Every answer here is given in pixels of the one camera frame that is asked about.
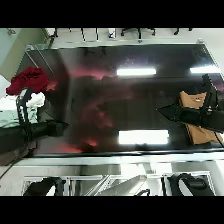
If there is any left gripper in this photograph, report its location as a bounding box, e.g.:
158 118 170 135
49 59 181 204
39 120 70 138

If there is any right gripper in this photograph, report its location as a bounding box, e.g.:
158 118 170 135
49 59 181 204
157 103 207 126

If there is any brown shirt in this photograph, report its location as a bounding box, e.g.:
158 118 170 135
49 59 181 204
177 90 224 146

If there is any white garment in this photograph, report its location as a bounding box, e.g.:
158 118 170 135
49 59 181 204
25 91 47 110

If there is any heap of clothes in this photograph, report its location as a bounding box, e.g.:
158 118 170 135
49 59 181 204
0 74 39 129

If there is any red garment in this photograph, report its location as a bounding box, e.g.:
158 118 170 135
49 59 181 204
5 66 50 97

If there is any black office chair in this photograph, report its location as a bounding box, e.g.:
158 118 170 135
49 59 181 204
120 27 157 41

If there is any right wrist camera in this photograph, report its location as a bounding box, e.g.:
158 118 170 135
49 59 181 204
199 73 221 115

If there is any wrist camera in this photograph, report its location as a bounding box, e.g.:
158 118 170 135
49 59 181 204
15 87 35 135
199 73 221 115

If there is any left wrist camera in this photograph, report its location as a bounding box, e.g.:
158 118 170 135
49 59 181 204
15 87 35 135

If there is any black cable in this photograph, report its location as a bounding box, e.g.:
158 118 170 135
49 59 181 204
213 131 224 150
0 139 32 181

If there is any silver frame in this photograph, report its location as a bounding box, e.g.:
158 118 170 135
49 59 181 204
0 39 224 197

